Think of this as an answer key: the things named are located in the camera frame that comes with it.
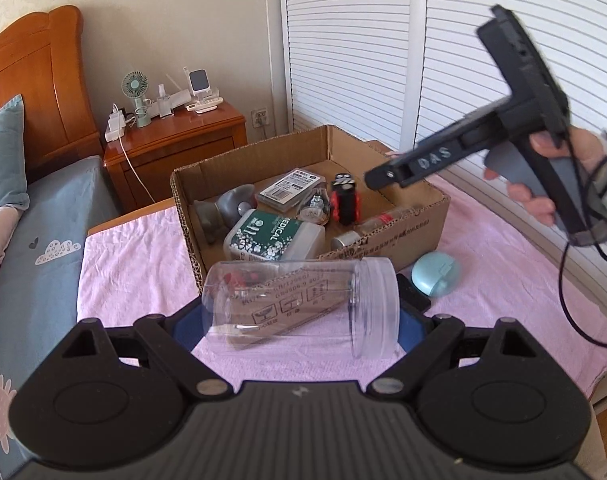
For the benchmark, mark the low wall socket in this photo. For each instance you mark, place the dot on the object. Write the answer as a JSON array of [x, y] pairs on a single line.
[[260, 117]]

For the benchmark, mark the wooden nightstand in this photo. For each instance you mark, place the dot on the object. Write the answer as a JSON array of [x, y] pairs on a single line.
[[183, 145]]

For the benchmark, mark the white power strip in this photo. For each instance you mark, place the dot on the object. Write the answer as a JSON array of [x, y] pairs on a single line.
[[114, 134]]

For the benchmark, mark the grey elephant toy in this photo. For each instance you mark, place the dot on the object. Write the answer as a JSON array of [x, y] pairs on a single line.
[[213, 212]]

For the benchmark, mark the small clear spray bottle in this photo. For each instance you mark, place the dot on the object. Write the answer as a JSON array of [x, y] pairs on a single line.
[[163, 100]]

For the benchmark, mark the blue pillow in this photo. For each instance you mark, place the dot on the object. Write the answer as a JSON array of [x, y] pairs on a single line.
[[3, 150]]

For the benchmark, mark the white charger plug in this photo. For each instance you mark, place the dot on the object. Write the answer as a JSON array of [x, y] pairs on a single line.
[[116, 117]]

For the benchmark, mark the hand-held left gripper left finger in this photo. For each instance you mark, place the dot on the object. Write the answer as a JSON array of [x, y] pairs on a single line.
[[188, 330]]

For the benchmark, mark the clear plastic jar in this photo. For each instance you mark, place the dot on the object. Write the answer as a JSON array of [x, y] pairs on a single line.
[[303, 305]]

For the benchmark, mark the silver metal cylinder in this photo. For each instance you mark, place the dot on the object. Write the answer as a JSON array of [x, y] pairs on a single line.
[[346, 241]]

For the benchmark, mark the silver red tube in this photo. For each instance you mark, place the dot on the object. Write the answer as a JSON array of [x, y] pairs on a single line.
[[383, 220]]

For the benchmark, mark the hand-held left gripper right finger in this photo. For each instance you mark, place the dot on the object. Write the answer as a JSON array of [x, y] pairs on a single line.
[[414, 332]]

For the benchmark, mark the green white plastic bottle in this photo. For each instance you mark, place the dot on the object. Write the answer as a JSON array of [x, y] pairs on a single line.
[[273, 235]]

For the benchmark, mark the white remote control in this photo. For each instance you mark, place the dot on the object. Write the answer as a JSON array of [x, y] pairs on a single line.
[[206, 105]]

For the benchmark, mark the person's right hand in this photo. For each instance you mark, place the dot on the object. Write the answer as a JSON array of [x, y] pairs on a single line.
[[588, 147]]

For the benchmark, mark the bed with blue sheet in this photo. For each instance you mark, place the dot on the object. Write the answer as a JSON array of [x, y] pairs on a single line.
[[48, 285]]

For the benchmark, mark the white louvred wardrobe door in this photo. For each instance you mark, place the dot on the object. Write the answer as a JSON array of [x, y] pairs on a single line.
[[358, 35]]

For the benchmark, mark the white box with barcode label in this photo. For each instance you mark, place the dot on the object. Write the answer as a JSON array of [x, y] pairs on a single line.
[[289, 189]]

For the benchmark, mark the black toy with red wheels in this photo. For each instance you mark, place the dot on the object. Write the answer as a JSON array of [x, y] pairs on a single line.
[[344, 199]]

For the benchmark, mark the pink cloth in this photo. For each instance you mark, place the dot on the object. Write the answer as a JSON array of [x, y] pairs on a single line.
[[133, 270]]

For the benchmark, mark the cardboard box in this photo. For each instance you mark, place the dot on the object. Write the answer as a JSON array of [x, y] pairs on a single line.
[[408, 240]]

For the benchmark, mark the light blue round case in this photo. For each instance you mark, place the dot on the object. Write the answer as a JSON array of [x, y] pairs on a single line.
[[436, 274]]

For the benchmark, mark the green desk fan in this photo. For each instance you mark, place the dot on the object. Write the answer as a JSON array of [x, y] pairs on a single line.
[[135, 87]]

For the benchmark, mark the wooden headboard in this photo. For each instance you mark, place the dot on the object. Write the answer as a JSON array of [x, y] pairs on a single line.
[[38, 75]]

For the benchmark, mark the white phone stand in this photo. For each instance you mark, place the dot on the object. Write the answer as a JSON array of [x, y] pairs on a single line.
[[199, 82]]

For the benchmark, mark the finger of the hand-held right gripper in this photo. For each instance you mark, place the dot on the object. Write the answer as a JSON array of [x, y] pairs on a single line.
[[383, 175]]

